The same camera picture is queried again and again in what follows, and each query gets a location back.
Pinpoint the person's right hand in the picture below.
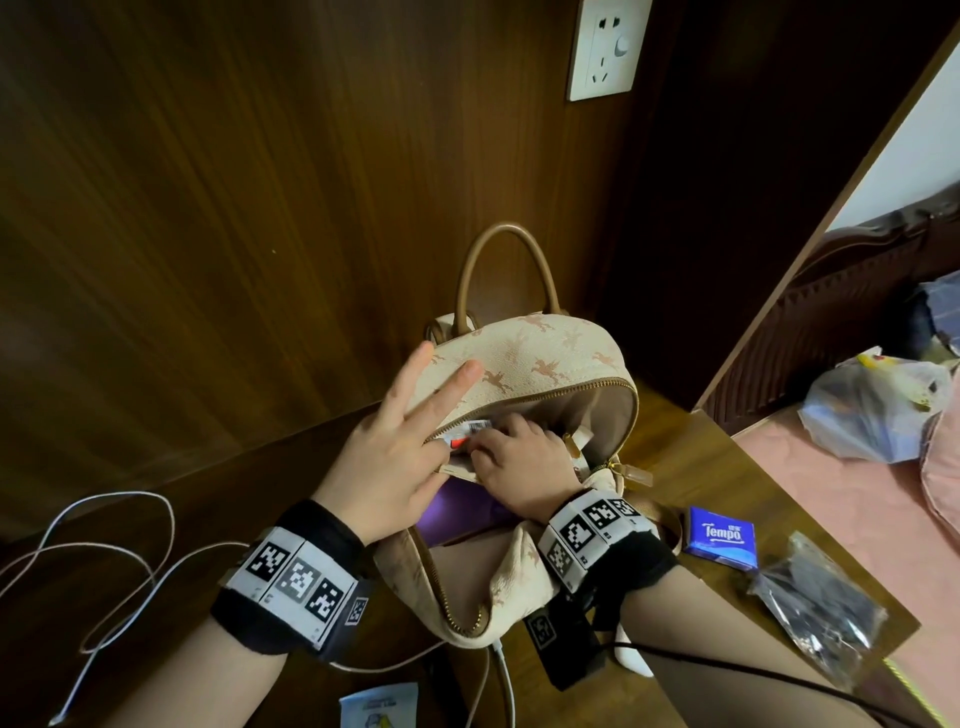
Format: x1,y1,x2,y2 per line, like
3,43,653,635
466,412,586,525

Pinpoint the person's left hand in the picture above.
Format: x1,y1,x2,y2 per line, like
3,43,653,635
311,341,486,547

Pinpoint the cat print tissue pack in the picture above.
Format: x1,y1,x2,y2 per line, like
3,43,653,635
442,419,496,452

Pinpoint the small purple pad pack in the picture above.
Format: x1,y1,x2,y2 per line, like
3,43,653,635
414,479,519,547

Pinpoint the cream patterned backpack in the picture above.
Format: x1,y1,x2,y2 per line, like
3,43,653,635
371,221,684,651

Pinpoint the blue packet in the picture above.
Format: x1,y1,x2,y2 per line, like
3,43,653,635
683,506,760,573

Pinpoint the long white charging cable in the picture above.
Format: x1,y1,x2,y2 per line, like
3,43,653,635
0,491,519,728

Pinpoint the white earbud case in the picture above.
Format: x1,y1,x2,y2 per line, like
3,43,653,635
613,622,655,679

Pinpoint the black stick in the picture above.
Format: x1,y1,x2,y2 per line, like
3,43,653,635
425,652,470,728

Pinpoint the blue white wet wipe pack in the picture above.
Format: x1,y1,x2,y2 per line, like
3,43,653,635
338,682,420,728

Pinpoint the clear plastic bag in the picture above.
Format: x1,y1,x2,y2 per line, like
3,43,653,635
747,530,891,692

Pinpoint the person's left forearm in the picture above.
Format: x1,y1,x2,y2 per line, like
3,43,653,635
97,629,294,728

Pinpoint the person's right forearm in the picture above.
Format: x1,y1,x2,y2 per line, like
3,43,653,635
618,566,901,728

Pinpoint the right black marker wristband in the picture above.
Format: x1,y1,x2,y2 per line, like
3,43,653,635
536,487,680,613

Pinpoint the black marker wristband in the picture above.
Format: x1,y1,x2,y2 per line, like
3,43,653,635
536,487,680,613
211,498,375,661

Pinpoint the left black marker wristband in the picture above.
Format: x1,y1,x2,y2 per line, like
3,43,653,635
211,498,375,661

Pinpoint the dark carved bed headboard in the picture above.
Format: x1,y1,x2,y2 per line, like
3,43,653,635
704,183,960,437

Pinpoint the dark wooden shelf cabinet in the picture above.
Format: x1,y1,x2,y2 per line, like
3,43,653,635
599,0,960,415

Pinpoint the pink bed sheet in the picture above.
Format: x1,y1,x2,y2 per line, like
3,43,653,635
731,408,960,721

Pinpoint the translucent plastic shopping bag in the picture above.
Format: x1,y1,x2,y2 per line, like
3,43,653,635
797,346,954,466

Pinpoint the pink quilt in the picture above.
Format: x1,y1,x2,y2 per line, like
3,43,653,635
918,374,960,541

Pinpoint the blue checkered pillow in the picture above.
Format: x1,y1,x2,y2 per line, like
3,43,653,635
918,269,960,355

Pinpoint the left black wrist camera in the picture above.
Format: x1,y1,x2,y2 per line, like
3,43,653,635
322,577,376,663

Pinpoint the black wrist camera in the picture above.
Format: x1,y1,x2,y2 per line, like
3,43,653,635
322,577,376,663
522,599,606,692

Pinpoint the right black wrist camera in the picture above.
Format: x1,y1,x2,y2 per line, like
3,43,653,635
522,599,606,692

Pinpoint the right black camera cable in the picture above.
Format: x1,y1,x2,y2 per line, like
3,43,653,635
614,641,931,728

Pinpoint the white wall socket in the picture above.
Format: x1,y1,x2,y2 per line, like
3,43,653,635
567,0,654,103

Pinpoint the dark wooden bed rail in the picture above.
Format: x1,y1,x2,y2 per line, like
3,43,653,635
858,663,931,728

